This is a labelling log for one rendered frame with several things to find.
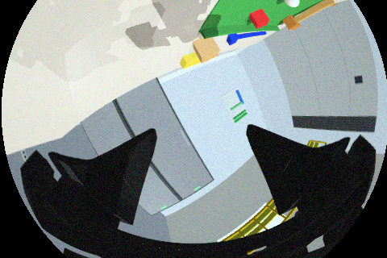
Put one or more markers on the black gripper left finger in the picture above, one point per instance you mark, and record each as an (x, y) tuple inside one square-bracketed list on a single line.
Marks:
[(114, 179)]

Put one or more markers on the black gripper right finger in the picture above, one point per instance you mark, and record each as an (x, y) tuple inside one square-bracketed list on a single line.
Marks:
[(290, 168)]

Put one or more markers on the tan cube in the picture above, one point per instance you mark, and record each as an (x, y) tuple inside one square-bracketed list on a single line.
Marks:
[(206, 49)]

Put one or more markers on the red block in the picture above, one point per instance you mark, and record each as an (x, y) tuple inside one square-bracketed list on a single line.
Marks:
[(259, 18)]

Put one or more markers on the blue golf putter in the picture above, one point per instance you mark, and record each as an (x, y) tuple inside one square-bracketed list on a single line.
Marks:
[(233, 38)]

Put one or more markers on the yellow block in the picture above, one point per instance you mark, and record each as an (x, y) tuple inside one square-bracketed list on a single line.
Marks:
[(188, 60)]

